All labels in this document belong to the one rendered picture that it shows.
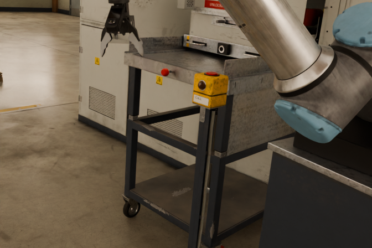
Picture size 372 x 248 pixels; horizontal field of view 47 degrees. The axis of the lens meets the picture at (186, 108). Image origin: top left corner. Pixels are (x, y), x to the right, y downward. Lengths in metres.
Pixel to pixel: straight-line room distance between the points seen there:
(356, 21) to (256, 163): 1.50
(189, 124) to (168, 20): 0.68
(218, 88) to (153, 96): 1.57
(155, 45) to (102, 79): 1.31
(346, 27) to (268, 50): 0.21
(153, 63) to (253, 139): 0.53
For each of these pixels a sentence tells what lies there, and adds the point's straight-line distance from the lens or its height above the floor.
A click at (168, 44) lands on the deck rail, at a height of 0.88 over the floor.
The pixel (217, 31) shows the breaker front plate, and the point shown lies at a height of 0.97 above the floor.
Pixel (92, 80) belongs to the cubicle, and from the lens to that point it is 3.44.
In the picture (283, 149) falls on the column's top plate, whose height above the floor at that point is 0.75.
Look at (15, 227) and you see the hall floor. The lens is 2.26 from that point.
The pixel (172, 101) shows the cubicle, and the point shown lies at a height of 0.44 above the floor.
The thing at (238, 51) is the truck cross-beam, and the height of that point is 0.90.
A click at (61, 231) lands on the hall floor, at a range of 2.20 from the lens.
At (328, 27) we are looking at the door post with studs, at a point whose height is 1.03.
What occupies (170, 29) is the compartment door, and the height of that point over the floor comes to 0.92.
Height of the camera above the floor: 1.17
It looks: 16 degrees down
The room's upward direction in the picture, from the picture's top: 5 degrees clockwise
